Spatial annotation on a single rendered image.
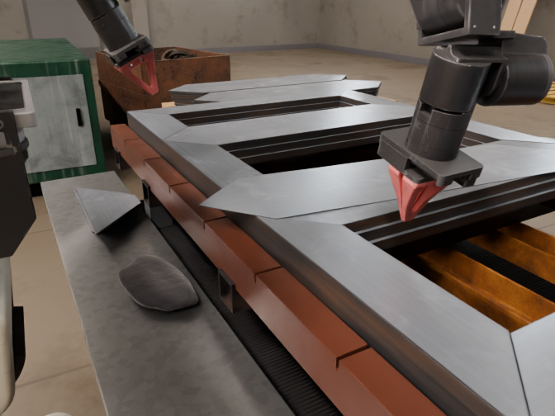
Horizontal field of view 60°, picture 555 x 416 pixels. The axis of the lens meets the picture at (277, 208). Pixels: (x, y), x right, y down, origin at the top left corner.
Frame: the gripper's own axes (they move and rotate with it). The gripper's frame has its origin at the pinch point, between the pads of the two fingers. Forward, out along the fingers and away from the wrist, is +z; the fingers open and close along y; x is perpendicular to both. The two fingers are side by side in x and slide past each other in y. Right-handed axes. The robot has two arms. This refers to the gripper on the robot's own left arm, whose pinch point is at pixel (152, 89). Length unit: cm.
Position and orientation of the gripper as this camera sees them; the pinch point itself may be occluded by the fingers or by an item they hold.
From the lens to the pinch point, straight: 93.3
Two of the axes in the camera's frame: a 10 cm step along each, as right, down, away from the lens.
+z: 4.0, 7.3, 5.5
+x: -7.9, 5.8, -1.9
